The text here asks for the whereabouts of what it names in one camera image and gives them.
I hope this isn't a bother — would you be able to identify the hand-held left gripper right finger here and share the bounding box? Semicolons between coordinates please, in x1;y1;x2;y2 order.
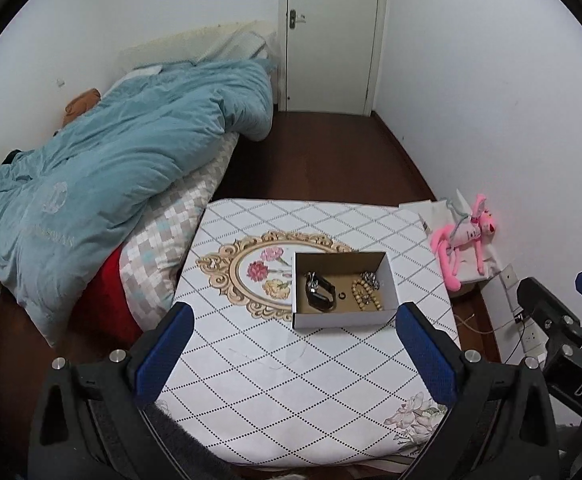
395;301;565;480

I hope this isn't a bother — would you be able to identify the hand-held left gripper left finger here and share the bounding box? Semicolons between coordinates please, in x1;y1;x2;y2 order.
27;301;195;480

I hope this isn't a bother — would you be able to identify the white cardboard box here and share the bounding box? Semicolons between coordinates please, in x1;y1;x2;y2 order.
292;251;402;330

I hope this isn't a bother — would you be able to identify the wooden bead bracelet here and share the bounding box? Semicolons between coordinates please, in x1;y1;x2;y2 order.
351;278;384;312

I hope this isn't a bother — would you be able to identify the black smart band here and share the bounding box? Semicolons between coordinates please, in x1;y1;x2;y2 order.
305;277;337;311

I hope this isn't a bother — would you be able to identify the white power strip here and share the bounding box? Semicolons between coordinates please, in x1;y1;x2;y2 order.
500;265;547;361

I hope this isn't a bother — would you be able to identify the red cloth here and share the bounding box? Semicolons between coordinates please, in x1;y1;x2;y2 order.
0;237;144;346

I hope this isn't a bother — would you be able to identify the pink plush toy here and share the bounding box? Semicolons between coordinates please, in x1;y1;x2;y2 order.
431;194;498;292

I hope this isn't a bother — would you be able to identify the diamond patterned floral tablecloth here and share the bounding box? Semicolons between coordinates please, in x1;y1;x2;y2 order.
156;199;457;468

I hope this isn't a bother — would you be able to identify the light blue quilt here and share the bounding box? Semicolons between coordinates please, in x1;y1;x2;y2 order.
0;57;276;346

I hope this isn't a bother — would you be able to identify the brown plush toy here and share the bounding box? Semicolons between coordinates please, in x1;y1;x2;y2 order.
61;89;102;128

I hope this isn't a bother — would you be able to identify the cream pillow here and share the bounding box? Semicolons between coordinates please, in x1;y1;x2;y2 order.
118;20;277;73

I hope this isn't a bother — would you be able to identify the white door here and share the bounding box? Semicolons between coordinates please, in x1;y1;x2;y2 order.
278;0;389;116

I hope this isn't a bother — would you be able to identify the thin gold necklace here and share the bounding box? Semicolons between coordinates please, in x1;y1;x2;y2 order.
228;344;308;370

